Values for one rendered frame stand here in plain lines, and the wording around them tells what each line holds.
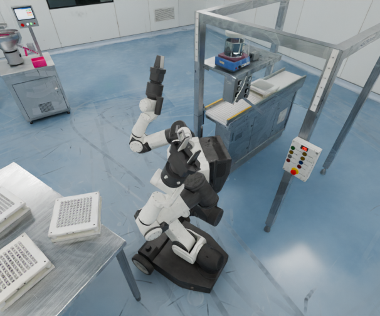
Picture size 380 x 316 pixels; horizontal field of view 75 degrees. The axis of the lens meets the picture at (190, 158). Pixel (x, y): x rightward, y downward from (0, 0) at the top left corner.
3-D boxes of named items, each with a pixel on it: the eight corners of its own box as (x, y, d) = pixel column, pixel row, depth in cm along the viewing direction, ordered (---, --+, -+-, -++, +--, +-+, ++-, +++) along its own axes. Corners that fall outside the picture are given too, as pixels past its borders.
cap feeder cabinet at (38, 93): (27, 126, 354) (0, 76, 302) (24, 108, 389) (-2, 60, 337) (73, 113, 378) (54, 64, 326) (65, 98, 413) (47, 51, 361)
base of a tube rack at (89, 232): (52, 242, 130) (50, 240, 128) (59, 205, 147) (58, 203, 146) (100, 233, 134) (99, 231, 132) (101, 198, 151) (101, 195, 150)
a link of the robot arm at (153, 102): (154, 88, 138) (151, 108, 142) (140, 88, 130) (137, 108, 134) (169, 94, 132) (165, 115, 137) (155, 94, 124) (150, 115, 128)
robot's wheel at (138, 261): (155, 266, 190) (135, 249, 194) (151, 271, 187) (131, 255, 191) (153, 273, 205) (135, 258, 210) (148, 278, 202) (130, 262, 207)
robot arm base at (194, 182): (195, 200, 123) (214, 188, 122) (201, 215, 111) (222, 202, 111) (179, 179, 117) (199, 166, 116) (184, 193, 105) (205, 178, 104)
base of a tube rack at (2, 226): (-13, 242, 130) (-15, 239, 129) (-36, 221, 139) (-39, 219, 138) (30, 209, 146) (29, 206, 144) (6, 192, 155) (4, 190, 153)
